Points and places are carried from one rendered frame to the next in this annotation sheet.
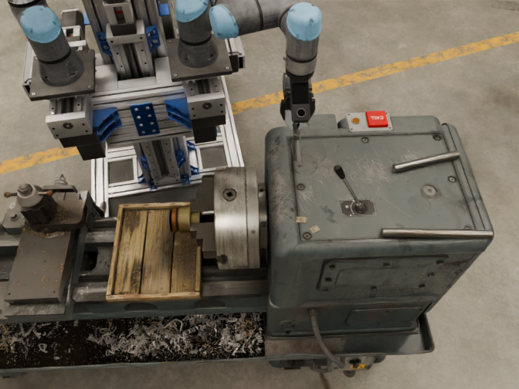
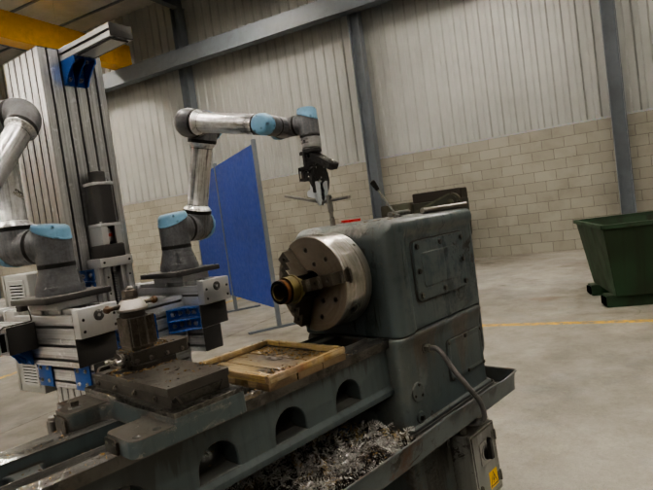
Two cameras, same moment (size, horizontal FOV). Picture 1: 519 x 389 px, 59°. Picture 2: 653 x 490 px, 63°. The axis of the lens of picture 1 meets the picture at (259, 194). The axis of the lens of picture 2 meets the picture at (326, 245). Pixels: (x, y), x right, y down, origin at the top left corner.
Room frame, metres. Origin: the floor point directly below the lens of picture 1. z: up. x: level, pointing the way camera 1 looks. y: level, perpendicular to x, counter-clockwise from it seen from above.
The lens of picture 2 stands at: (-0.58, 1.29, 1.29)
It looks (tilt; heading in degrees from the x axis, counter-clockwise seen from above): 3 degrees down; 316
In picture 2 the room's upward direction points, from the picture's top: 8 degrees counter-clockwise
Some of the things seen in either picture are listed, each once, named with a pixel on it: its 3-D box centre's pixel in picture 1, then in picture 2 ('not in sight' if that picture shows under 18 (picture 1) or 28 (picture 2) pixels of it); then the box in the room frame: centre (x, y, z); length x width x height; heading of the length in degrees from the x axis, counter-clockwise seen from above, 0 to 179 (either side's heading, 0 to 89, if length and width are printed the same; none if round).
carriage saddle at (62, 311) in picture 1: (37, 252); (141, 404); (0.71, 0.75, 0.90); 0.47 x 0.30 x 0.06; 3
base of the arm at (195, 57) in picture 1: (196, 43); (178, 257); (1.40, 0.23, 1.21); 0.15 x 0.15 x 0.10
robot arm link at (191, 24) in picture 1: (195, 15); (175, 227); (1.40, 0.22, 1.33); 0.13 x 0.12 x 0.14; 110
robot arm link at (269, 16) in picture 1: (279, 9); (282, 127); (0.97, -0.05, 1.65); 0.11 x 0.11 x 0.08; 20
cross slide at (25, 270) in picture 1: (46, 240); (153, 377); (0.73, 0.71, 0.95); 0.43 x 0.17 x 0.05; 3
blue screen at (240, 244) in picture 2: not in sight; (225, 237); (6.64, -3.44, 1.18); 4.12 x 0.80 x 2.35; 161
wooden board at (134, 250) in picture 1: (157, 249); (268, 362); (0.72, 0.35, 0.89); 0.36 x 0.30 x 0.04; 3
